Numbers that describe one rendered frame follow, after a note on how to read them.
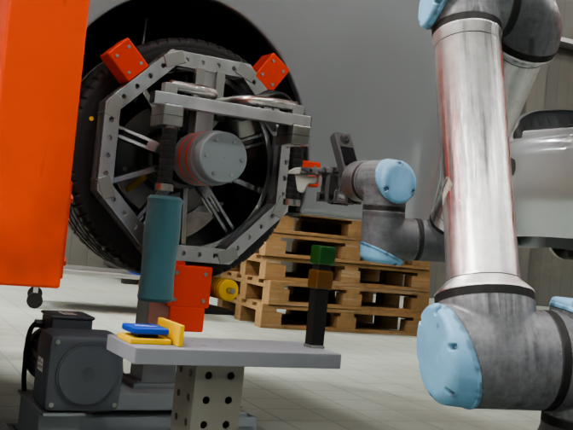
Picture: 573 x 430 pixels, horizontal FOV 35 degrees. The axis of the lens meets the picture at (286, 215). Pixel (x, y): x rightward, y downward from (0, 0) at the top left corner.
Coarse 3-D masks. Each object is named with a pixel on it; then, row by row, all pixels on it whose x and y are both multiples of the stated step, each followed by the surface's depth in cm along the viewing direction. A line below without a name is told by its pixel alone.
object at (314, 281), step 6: (312, 270) 189; (318, 270) 187; (324, 270) 188; (330, 270) 189; (312, 276) 189; (318, 276) 187; (324, 276) 188; (330, 276) 188; (312, 282) 188; (318, 282) 187; (324, 282) 188; (330, 282) 188; (318, 288) 187; (324, 288) 188; (330, 288) 188
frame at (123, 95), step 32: (160, 64) 234; (192, 64) 238; (224, 64) 243; (128, 96) 231; (96, 128) 233; (96, 160) 232; (288, 160) 252; (96, 192) 229; (128, 224) 232; (256, 224) 248; (192, 256) 240; (224, 256) 244
